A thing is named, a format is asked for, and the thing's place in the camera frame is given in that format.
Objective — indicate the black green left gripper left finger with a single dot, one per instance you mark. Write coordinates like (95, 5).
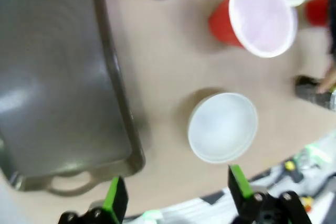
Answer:
(116, 200)

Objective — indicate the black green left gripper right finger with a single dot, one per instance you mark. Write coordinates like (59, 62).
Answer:
(240, 184)

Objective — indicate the person's dark sleeved forearm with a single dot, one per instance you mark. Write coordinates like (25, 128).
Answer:
(329, 11)

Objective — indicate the person's hand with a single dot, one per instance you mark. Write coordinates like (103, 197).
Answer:
(328, 81)

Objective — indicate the black yellow tool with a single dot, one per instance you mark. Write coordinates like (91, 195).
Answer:
(292, 170)

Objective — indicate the dark grey tray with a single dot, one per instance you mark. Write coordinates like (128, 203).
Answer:
(311, 94)

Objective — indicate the red plastic cup white inside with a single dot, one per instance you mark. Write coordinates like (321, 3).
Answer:
(317, 10)
(260, 16)

